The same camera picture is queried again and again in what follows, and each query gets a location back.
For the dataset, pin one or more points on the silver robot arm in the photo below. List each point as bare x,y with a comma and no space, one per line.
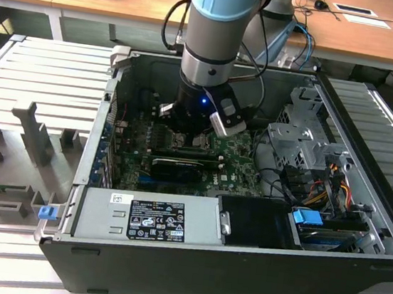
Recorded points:
211,23

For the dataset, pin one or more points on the CPU socket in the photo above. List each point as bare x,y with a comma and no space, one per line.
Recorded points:
200,142

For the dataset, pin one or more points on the RAM slot white clips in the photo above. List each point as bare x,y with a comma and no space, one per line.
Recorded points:
220,165
221,158

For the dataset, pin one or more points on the black graphics card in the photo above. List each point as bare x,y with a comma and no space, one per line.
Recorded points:
175,169

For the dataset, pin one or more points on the green motherboard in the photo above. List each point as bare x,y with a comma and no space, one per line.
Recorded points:
239,152

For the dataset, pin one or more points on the metal disk bay cage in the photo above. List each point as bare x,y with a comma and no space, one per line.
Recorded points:
291,137

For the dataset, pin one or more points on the grey power supply unit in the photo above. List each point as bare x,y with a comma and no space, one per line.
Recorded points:
101,221

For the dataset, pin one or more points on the hard disk in blue carrier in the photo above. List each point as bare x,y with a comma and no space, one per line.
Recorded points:
306,217

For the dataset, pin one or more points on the black computer mouse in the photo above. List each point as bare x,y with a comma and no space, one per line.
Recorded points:
321,4

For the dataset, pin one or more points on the open PC case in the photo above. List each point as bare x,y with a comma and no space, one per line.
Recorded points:
201,280

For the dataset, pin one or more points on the blue plastic clip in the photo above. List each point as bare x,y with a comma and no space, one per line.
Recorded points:
47,213

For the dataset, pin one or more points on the small silver wrist camera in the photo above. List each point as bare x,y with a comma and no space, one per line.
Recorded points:
166,110

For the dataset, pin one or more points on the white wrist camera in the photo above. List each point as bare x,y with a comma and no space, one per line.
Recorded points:
220,125

